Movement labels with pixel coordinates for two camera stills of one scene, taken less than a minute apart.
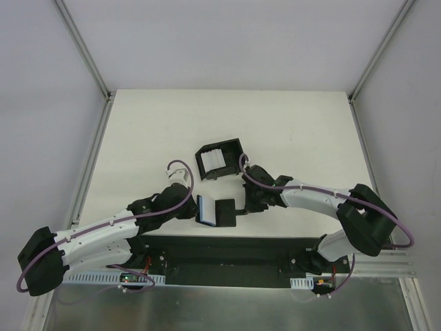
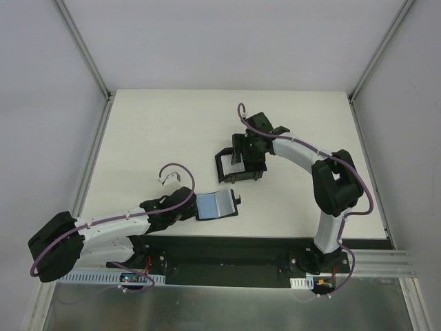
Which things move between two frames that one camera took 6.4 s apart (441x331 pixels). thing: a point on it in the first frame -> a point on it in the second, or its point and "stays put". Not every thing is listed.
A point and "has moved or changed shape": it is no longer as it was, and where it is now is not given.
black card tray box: x=231 y=150 has moved or changed shape
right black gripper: x=249 y=198 -> x=249 y=165
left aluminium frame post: x=74 y=32 stays put
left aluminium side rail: x=90 y=164 stays put
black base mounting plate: x=235 y=261 stays put
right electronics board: x=324 y=283 stays put
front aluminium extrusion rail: x=391 y=263 stays put
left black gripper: x=189 y=207 stays put
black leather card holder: x=216 y=213 has moved or changed shape
